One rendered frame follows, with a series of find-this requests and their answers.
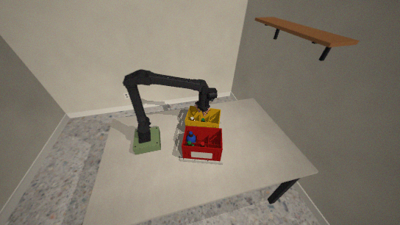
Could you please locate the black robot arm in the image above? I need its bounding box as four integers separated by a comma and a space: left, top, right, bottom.
123, 69, 218, 143

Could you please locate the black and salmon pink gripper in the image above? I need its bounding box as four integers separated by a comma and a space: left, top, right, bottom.
195, 99, 210, 116

